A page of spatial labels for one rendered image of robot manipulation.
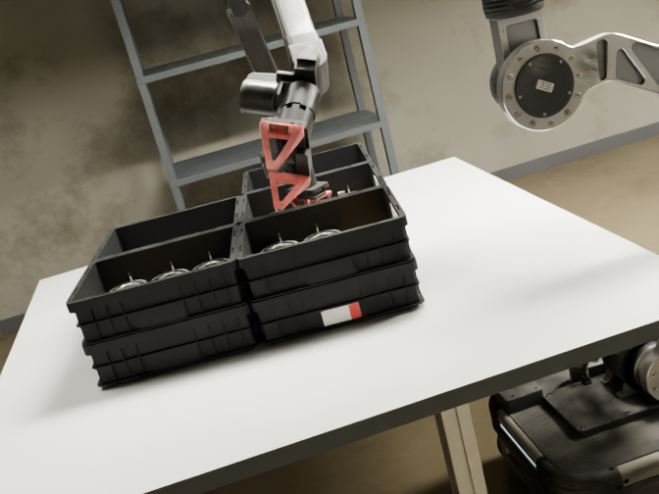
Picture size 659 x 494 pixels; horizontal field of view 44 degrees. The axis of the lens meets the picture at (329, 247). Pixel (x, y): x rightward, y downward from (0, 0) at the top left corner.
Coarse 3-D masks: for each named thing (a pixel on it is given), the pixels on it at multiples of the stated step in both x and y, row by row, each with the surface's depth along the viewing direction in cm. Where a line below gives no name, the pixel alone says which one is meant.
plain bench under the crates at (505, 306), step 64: (448, 192) 270; (512, 192) 254; (448, 256) 217; (512, 256) 206; (576, 256) 196; (640, 256) 188; (64, 320) 244; (384, 320) 189; (448, 320) 181; (512, 320) 174; (576, 320) 167; (640, 320) 160; (0, 384) 209; (64, 384) 199; (128, 384) 190; (192, 384) 182; (256, 384) 174; (320, 384) 167; (384, 384) 161; (448, 384) 155; (512, 384) 156; (0, 448) 176; (64, 448) 169; (128, 448) 162; (192, 448) 156; (256, 448) 150; (320, 448) 151; (448, 448) 163
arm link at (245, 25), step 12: (228, 0) 187; (240, 0) 188; (228, 12) 193; (240, 12) 189; (252, 12) 192; (240, 24) 193; (252, 24) 194; (240, 36) 194; (252, 36) 195; (252, 48) 196; (264, 48) 197; (252, 60) 198; (264, 60) 198; (264, 72) 199; (276, 72) 200
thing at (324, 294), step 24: (408, 264) 186; (312, 288) 186; (336, 288) 187; (360, 288) 188; (384, 288) 189; (408, 288) 189; (264, 312) 188; (288, 312) 189; (312, 312) 188; (384, 312) 190; (264, 336) 193; (288, 336) 190
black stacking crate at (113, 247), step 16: (208, 208) 238; (224, 208) 239; (144, 224) 238; (160, 224) 239; (176, 224) 239; (192, 224) 240; (208, 224) 240; (224, 224) 240; (112, 240) 232; (128, 240) 239; (144, 240) 240; (160, 240) 240
